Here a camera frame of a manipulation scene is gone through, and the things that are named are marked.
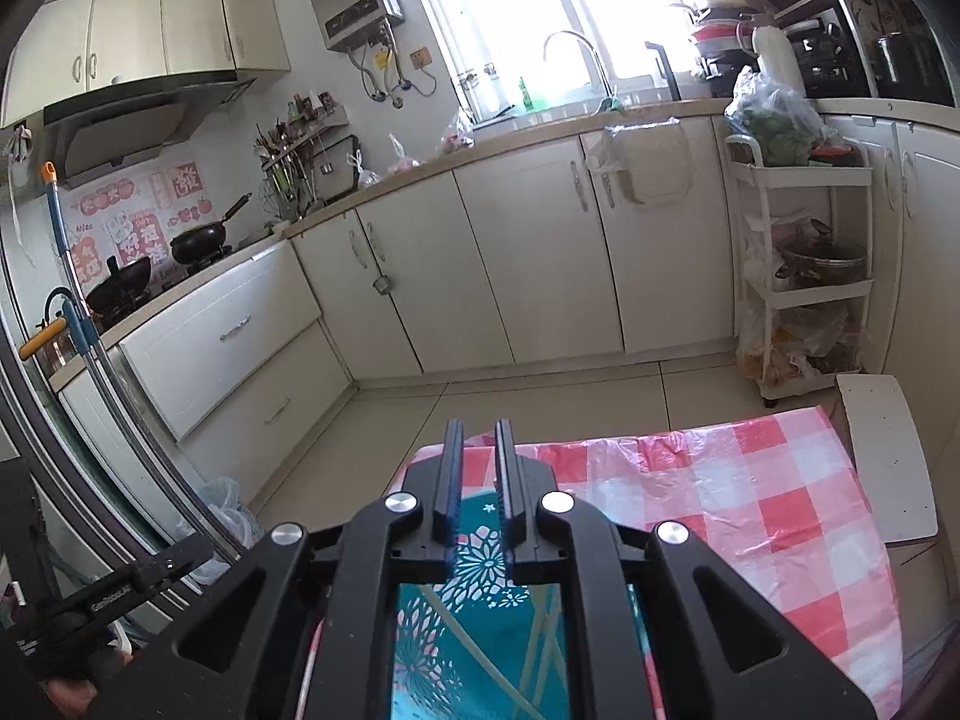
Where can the black wok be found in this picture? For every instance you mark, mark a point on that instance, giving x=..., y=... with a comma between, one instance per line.
x=120, y=289

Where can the cream wall cabinets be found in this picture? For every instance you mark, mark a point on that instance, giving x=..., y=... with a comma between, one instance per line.
x=150, y=37

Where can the dark sliding door frame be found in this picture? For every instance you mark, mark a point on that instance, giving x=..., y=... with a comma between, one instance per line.
x=52, y=427

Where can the white trolley rack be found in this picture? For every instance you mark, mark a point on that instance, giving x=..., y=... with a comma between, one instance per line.
x=757, y=300

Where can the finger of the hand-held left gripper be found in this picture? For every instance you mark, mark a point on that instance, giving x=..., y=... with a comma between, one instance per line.
x=142, y=577

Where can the steel countertop box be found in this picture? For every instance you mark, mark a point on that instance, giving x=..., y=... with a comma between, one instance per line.
x=337, y=165

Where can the small hanging metal cup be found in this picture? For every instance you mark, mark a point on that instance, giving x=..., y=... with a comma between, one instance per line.
x=382, y=286

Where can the range hood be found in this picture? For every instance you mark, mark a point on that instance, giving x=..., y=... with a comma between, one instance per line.
x=120, y=127

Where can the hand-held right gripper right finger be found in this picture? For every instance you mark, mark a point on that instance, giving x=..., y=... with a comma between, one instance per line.
x=514, y=510

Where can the black frying pan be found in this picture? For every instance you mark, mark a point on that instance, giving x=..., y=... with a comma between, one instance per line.
x=199, y=240

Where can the utensil drying rack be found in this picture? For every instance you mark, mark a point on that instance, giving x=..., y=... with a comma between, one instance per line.
x=289, y=172

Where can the beige countertop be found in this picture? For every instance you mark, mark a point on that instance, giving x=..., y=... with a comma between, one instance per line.
x=525, y=131

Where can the pink checked plastic tablecloth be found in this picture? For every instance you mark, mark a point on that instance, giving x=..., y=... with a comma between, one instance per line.
x=750, y=502

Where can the chrome sink faucet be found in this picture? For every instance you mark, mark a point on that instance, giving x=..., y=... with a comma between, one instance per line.
x=592, y=52

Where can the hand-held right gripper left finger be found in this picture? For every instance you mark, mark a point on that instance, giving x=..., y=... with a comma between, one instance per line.
x=448, y=510

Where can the plastic bag of greens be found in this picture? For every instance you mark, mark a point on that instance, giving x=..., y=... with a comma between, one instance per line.
x=772, y=120

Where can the cream base cabinet run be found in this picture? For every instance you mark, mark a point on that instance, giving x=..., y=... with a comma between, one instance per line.
x=922, y=240
x=540, y=255

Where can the steel pot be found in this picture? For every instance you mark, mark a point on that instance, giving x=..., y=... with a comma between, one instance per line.
x=900, y=56

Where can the red wall stickers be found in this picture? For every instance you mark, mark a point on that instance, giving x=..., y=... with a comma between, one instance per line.
x=135, y=225

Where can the wall socket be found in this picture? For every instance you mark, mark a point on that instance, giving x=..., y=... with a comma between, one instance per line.
x=421, y=57

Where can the person's left hand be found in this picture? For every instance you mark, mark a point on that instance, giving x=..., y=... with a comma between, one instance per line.
x=75, y=696

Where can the kitchen window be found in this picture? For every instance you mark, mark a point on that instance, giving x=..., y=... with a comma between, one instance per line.
x=540, y=0

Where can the plastic bag of food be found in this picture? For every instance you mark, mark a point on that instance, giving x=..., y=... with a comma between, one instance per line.
x=405, y=161
x=366, y=176
x=457, y=135

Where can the green bottle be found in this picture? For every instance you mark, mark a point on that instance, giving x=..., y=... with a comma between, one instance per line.
x=527, y=96

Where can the white floor plastic bag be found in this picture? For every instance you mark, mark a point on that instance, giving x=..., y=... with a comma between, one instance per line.
x=217, y=510

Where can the cream drawer unit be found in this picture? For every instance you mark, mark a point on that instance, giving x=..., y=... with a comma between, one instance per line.
x=225, y=345

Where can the black countertop oven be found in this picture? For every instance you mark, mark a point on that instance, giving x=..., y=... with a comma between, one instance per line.
x=832, y=60

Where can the white wooden board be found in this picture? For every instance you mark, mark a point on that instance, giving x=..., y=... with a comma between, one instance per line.
x=889, y=457

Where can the white hanging plastic bag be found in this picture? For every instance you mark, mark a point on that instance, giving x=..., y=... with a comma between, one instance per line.
x=652, y=165

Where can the blue perforated plastic basket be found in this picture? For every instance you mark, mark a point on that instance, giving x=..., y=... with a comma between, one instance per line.
x=592, y=652

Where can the bundle of wooden chopsticks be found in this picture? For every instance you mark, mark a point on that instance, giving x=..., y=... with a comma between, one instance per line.
x=534, y=645

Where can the lidded cooking pot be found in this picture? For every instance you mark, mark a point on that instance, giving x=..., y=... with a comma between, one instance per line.
x=821, y=259

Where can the black tap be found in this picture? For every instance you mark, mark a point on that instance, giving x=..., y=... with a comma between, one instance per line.
x=667, y=71

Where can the white thermos jug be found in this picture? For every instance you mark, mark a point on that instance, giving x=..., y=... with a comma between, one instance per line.
x=776, y=52

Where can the stack of pots and bowls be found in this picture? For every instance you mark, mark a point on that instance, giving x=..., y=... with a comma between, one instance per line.
x=720, y=30

